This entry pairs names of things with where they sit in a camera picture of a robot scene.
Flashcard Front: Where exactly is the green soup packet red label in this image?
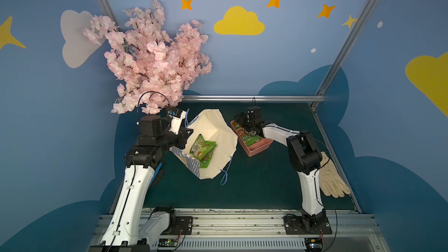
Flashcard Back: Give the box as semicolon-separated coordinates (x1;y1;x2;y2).
232;122;262;147

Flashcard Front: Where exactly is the green packet mushroom soup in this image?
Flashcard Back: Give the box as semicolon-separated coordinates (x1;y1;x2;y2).
199;147;216;169

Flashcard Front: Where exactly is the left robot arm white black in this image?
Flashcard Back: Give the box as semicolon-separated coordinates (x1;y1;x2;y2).
88;108;193;252

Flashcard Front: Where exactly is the beige glove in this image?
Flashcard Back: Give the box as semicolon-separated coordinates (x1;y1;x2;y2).
319;152;351;198

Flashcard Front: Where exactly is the pink plastic tray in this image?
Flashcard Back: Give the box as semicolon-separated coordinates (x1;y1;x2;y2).
231;121;274;157

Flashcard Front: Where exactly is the pink cherry blossom tree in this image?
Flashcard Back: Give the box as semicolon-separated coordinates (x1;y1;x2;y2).
83;0;212;114

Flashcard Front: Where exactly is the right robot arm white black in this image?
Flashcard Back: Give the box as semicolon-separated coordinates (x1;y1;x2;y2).
234;106;327;231

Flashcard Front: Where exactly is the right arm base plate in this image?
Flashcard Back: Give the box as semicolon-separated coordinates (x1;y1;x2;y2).
283;214;333;235

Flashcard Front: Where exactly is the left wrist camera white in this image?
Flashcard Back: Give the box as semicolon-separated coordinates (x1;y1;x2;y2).
168;107;187;135

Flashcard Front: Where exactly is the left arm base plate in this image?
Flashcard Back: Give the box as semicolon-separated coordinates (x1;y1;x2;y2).
170;217;194;236

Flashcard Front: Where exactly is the horizontal aluminium frame bar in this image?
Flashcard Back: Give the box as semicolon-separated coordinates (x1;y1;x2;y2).
183;95;325;103

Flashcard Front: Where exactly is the aluminium rail base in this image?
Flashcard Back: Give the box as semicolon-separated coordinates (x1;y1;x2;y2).
91;208;389;252

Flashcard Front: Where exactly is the green soup packet yellow corn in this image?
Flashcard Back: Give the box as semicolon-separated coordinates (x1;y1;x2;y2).
190;134;217;160

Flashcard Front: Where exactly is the cream checkered paper bag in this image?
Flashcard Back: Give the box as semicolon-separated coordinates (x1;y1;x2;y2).
170;109;238;180

